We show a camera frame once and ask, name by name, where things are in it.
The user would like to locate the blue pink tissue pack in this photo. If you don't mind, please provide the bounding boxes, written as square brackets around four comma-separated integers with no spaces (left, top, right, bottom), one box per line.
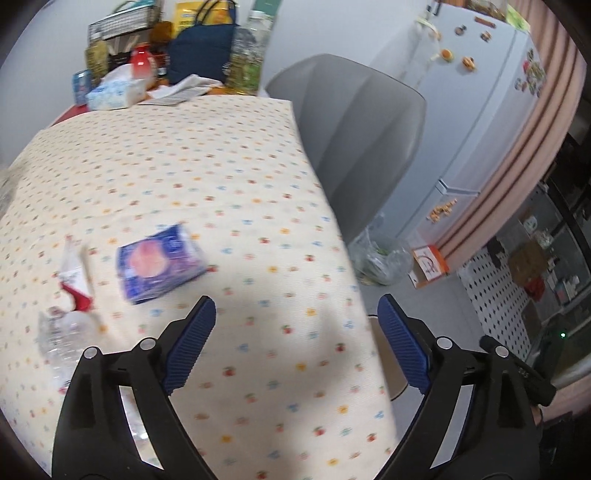
[115,224,207,304]

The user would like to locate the crushed clear plastic bottle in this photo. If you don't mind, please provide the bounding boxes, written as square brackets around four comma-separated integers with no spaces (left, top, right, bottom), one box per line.
[37,307,100,370]

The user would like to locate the red torn snack wrapper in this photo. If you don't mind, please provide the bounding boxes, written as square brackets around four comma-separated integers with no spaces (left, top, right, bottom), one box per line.
[58,235,93,313]

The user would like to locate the clear plastic trash bag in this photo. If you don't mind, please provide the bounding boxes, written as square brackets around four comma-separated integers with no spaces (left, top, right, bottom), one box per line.
[348,213,414,286]

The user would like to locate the round beige stool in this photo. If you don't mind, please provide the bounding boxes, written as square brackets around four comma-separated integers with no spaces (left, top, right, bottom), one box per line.
[369,315,408,401]

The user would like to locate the orange white cardboard box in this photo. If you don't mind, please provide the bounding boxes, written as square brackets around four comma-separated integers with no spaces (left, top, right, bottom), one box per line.
[409,245,450,289]

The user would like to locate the white pegboard panel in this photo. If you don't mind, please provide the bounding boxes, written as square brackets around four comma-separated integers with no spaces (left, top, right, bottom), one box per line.
[458,248,532,361]

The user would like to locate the floral cream tablecloth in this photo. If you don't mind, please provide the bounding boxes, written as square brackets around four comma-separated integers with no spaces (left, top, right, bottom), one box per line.
[1,95,399,479]

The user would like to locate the grey upholstered chair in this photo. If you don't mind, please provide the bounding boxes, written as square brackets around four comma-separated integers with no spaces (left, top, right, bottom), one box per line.
[266,54,427,243]

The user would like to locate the white papers on table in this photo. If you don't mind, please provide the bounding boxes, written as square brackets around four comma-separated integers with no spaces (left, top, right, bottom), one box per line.
[141,74,223,106]

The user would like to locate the blue white tissue box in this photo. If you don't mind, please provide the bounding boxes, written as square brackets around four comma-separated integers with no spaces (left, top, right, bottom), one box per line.
[86,64,146,111]

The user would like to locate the white refrigerator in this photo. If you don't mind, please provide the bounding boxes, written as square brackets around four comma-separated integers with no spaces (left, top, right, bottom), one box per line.
[370,2,545,247]

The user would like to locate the tall bottle with green label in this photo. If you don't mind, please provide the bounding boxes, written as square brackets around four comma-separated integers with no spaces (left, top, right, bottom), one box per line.
[225,10,271,95]

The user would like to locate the red white ceramic jar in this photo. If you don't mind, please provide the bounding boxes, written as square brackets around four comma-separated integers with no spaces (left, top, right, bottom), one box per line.
[130,43,157,90]

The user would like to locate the blue drink can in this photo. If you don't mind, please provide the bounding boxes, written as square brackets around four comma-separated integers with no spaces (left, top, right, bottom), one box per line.
[72,70,92,106]

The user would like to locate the navy blue lunch bag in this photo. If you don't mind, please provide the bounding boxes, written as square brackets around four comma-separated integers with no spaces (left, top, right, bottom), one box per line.
[167,1,238,85]

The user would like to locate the yellow jar with lid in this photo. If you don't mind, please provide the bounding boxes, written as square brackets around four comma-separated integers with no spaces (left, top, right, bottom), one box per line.
[85,39,109,83]

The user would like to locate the yellow snack bag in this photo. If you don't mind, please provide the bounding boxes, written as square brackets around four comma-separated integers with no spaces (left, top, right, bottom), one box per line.
[173,1,235,30]

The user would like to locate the green tall box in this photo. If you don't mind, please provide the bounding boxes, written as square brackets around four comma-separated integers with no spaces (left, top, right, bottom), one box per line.
[252,0,281,16]

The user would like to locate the black wire basket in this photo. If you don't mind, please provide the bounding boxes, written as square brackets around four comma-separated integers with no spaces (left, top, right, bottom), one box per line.
[87,0,163,42]

